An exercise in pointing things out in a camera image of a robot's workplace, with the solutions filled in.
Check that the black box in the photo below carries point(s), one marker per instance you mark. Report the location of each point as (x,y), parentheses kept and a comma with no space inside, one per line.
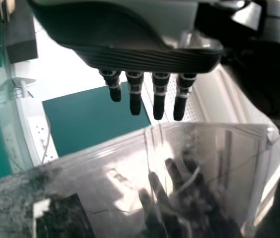
(22,42)

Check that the white socket strip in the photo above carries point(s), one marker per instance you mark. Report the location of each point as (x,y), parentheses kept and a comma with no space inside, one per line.
(42,141)

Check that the black oven with glass door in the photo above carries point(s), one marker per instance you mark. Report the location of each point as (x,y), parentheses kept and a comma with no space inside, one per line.
(105,193)

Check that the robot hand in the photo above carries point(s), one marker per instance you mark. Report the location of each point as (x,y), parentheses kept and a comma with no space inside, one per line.
(130,32)

